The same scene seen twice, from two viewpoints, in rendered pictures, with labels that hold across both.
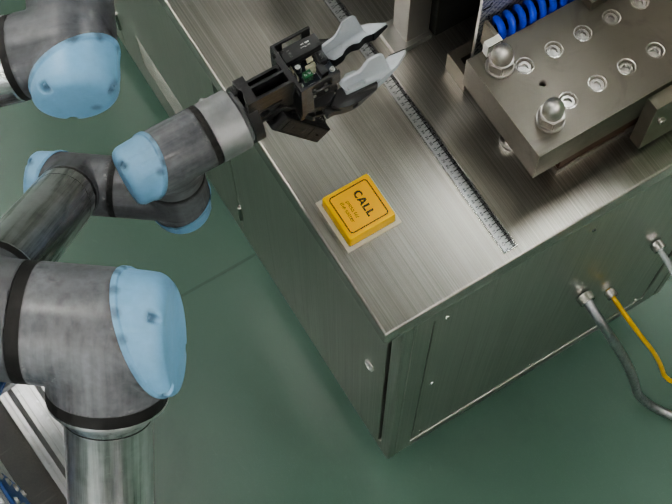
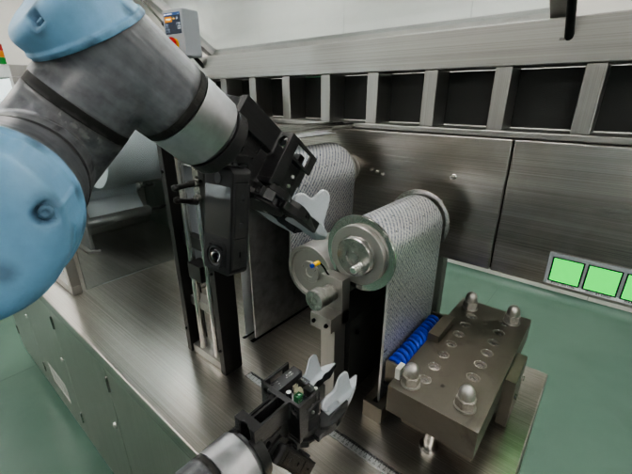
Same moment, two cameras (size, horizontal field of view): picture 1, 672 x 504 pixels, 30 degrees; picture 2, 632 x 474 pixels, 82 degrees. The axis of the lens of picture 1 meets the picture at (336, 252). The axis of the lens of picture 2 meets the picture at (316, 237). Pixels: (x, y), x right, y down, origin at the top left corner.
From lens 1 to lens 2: 96 cm
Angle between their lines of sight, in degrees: 49
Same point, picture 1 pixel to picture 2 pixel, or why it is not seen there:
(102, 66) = (23, 159)
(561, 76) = (450, 379)
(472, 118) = (395, 440)
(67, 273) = not seen: outside the picture
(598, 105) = (484, 388)
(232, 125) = (241, 460)
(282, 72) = (277, 397)
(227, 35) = (213, 433)
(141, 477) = not seen: outside the picture
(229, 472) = not seen: outside the picture
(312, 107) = (307, 430)
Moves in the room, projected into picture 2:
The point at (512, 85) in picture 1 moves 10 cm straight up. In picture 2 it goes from (425, 391) to (432, 346)
